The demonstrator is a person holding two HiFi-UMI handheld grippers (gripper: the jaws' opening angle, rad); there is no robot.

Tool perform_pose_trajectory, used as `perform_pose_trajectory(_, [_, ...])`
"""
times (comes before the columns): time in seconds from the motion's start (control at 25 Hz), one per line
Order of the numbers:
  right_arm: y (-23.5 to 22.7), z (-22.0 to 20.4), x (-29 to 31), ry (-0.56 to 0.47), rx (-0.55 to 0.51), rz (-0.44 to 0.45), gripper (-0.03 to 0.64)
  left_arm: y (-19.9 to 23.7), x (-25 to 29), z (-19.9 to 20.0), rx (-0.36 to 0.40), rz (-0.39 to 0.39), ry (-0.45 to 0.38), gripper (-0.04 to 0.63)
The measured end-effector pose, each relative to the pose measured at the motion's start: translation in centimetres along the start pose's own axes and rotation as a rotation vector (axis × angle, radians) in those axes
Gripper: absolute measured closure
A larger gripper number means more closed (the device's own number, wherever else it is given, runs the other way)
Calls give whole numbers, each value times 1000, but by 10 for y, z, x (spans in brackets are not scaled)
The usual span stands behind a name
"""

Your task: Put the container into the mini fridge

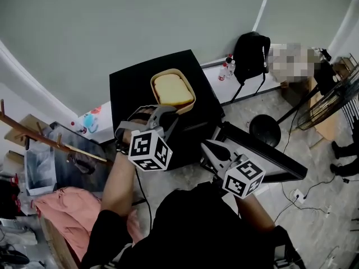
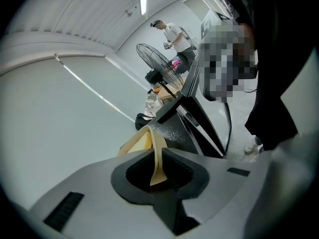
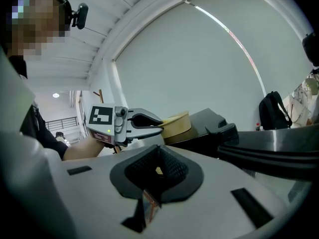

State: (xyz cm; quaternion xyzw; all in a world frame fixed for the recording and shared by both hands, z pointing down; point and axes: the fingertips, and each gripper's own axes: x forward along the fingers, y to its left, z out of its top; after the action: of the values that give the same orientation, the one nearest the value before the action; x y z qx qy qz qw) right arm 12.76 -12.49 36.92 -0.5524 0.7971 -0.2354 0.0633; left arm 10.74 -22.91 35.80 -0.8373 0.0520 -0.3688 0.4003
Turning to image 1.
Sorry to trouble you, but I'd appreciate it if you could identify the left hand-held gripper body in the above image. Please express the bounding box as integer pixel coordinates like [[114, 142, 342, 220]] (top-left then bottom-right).
[[114, 104, 181, 172]]

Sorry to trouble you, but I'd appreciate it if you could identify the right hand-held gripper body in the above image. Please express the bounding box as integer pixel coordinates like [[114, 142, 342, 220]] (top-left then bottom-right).
[[200, 138, 266, 199]]

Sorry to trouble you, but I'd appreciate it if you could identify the tan tray with yellow sponge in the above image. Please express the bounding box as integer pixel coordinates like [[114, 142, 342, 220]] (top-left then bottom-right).
[[150, 68, 196, 114]]

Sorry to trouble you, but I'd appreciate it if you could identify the person's right forearm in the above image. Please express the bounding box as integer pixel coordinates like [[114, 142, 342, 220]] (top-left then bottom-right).
[[237, 192, 276, 233]]

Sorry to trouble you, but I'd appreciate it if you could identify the person's left forearm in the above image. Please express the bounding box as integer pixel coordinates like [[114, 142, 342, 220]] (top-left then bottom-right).
[[100, 150, 139, 217]]

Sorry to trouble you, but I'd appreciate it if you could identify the person's left hand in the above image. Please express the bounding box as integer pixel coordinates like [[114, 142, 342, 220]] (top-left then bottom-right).
[[127, 108, 155, 124]]

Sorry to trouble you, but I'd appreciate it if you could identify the white power strip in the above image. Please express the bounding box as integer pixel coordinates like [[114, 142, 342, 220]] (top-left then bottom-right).
[[290, 188, 308, 203]]

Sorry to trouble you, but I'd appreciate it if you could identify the blue plastic toy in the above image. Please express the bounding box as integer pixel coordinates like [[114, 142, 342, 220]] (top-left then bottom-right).
[[83, 113, 100, 135]]

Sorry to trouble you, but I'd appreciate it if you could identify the dark glass table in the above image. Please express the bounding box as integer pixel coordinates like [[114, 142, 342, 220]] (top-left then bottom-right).
[[25, 121, 112, 193]]

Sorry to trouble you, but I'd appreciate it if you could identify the dark brown cloth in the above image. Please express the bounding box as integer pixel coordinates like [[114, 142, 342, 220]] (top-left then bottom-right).
[[67, 152, 96, 175]]

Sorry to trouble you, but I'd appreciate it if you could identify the person's black shirt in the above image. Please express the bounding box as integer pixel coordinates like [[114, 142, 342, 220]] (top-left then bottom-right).
[[81, 182, 306, 269]]

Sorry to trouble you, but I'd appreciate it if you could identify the clear bottle red cap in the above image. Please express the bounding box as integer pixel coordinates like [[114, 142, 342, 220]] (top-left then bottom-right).
[[70, 120, 89, 135]]

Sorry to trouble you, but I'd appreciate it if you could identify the pink quilted blanket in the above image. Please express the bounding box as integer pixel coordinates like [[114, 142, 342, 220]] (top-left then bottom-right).
[[33, 186, 145, 261]]

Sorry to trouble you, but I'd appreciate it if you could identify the black backpack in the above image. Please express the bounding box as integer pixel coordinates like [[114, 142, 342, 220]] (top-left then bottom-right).
[[229, 31, 271, 104]]

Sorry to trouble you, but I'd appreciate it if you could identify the wooden coat rack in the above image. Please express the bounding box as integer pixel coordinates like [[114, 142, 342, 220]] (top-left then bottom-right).
[[0, 99, 114, 166]]

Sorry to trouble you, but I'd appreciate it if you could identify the brown cardboard box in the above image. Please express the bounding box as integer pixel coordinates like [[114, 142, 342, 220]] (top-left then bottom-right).
[[4, 113, 43, 143]]

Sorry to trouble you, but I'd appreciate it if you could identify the wooden platform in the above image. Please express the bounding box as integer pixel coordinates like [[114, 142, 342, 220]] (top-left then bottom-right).
[[39, 217, 82, 269]]

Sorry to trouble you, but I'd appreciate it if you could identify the group of large water bottles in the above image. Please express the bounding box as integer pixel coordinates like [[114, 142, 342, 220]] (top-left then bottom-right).
[[8, 175, 32, 216]]

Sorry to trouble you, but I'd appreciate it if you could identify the black cabinet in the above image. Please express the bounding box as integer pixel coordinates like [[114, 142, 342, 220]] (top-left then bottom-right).
[[0, 178, 22, 220]]

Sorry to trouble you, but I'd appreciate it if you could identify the plastic-wrapped white frame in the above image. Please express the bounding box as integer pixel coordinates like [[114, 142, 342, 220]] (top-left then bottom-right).
[[24, 147, 58, 197]]

